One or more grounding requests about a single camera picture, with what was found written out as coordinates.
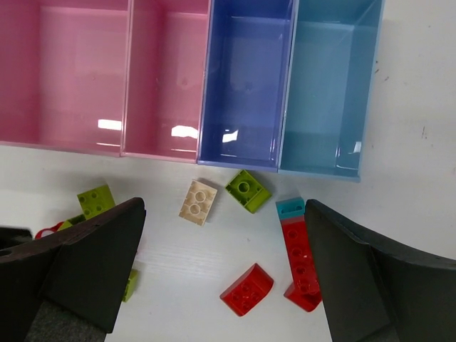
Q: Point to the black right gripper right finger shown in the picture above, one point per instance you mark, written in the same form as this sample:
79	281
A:
375	288

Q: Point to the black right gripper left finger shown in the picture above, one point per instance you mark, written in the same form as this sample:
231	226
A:
69	285

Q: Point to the small green lego brick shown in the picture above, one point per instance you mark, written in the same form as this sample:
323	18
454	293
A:
131	284

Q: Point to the red flower lego piece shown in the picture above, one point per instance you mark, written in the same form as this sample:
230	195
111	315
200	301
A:
48	231

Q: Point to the long red lego brick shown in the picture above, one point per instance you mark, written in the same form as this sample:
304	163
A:
300	256

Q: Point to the teal lego brick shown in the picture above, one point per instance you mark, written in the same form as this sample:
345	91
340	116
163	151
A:
289	208

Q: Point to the red curved lego brick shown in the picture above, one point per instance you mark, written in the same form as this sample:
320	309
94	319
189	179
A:
248	290

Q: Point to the beige lego brick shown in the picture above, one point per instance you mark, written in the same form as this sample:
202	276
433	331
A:
198	202

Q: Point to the large pink container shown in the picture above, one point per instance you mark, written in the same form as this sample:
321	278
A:
63	74

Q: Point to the small pink container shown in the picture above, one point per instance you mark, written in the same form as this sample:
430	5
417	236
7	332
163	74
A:
165	83

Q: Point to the light blue container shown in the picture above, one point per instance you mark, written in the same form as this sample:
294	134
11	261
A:
332	66

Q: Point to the dark blue container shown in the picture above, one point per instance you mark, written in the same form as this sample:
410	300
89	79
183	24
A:
246	75

